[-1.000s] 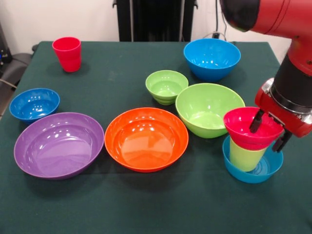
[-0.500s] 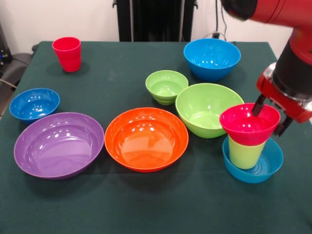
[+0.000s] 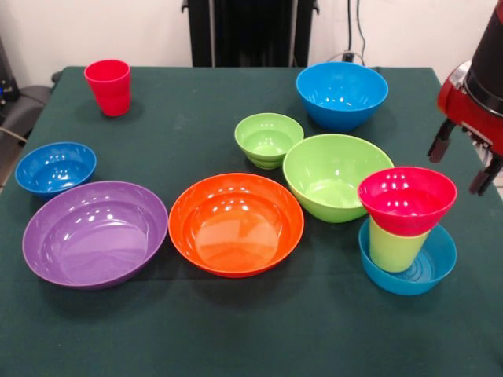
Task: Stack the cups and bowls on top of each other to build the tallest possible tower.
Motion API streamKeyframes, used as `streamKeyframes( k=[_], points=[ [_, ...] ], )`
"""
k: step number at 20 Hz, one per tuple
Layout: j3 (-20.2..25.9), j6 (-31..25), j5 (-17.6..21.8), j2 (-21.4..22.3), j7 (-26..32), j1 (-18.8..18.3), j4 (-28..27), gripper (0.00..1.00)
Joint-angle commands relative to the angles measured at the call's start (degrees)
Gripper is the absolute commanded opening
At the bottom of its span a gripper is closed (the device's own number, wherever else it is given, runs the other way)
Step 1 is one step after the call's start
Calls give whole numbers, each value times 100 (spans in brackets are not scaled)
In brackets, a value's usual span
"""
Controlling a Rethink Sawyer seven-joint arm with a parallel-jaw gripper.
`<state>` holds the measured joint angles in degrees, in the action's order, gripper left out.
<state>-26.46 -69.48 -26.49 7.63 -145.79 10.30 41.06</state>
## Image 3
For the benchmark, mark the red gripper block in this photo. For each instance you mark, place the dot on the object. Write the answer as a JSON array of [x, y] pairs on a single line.
[[471, 112]]

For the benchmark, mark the pink bowl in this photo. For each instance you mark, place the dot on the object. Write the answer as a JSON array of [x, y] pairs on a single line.
[[404, 212]]

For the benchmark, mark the light blue ribbed bowl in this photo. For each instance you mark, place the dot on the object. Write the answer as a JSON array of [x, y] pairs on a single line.
[[436, 271]]

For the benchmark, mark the green cup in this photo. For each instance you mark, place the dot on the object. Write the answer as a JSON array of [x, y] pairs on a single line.
[[393, 251]]

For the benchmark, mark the large green bowl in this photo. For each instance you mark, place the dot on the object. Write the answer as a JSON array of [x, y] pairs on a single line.
[[330, 184]]

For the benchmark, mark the large blue bowl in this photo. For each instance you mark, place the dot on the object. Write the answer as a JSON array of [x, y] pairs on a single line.
[[342, 98]]

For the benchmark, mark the small green bowl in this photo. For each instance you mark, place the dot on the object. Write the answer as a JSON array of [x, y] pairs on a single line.
[[267, 139]]

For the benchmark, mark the orange bowl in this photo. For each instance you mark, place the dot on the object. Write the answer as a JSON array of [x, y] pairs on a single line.
[[236, 235]]

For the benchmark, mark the dark green tablecloth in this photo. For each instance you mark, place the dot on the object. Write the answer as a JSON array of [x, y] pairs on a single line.
[[251, 334]]

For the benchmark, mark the pink cup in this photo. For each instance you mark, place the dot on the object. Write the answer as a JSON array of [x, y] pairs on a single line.
[[109, 90]]

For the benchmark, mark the purple bowl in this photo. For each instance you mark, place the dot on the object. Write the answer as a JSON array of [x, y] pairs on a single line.
[[94, 243]]

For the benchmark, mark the small dark blue bowl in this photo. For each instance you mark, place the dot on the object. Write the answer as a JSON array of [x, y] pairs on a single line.
[[55, 170]]

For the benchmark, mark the black equipment case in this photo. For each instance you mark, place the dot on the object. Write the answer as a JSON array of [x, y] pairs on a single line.
[[8, 90]]

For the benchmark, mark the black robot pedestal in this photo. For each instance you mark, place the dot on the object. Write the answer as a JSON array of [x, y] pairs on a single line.
[[251, 35]]

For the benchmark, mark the black pedestal leg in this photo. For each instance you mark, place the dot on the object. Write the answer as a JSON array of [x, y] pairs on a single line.
[[31, 106]]

